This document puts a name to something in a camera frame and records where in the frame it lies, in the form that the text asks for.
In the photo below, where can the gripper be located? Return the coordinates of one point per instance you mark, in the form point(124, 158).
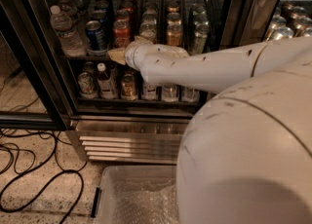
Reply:
point(131, 55)

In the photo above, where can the red coke can front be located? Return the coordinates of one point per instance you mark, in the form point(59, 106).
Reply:
point(121, 33)

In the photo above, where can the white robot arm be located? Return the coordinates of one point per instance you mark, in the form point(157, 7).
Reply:
point(246, 155)

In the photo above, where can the white green soda can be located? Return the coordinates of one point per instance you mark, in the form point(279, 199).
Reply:
point(148, 31)

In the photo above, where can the gold orange soda can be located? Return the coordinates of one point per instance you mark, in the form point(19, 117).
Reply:
point(174, 34)

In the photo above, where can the blue pepsi can front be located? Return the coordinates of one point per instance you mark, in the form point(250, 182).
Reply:
point(97, 41)

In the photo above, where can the gold can bottom shelf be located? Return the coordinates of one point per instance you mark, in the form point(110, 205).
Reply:
point(129, 87)

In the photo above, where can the brown tea bottle middle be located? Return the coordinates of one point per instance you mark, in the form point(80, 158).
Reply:
point(149, 91)

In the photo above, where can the brown tea bottle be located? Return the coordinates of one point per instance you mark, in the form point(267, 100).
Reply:
point(106, 83)
point(149, 91)

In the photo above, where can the green silver soda can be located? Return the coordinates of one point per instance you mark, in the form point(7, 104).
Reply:
point(200, 37)

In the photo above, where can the green can bottom left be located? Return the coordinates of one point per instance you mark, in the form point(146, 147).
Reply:
point(87, 85)

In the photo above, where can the stainless steel fridge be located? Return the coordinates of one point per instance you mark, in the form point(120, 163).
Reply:
point(140, 131)

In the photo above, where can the open fridge glass door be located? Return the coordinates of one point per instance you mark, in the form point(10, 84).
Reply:
point(30, 96)

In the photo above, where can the brown tea bottle left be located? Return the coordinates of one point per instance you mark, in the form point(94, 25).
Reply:
point(106, 83)

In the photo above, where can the small water bottle left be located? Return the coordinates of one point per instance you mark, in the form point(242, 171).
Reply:
point(170, 93)

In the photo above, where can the small water bottle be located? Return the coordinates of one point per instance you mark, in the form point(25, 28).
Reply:
point(190, 95)
point(170, 93)

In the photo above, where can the clear water bottle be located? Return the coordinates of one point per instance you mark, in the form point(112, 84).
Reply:
point(67, 33)

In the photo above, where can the small water bottle right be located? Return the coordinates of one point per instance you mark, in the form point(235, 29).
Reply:
point(190, 95)

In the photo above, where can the clear plastic storage bin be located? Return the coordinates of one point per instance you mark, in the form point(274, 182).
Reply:
point(104, 203)

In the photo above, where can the bubble wrap sheet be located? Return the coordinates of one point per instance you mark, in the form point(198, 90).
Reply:
point(146, 202)

